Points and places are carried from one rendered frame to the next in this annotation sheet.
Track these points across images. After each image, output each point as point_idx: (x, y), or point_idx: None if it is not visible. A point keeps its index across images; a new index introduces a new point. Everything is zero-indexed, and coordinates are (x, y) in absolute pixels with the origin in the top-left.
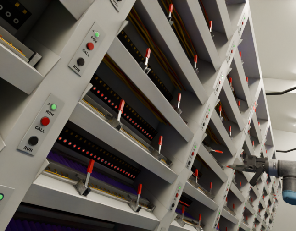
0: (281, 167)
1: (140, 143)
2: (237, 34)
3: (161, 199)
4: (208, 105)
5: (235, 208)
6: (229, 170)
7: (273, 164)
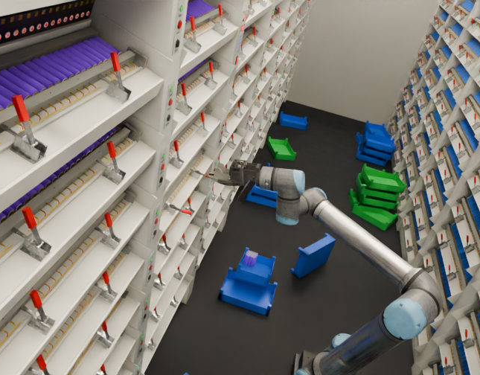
0: (275, 187)
1: (81, 357)
2: (173, 59)
3: (129, 322)
4: (153, 212)
5: None
6: (213, 150)
7: (265, 181)
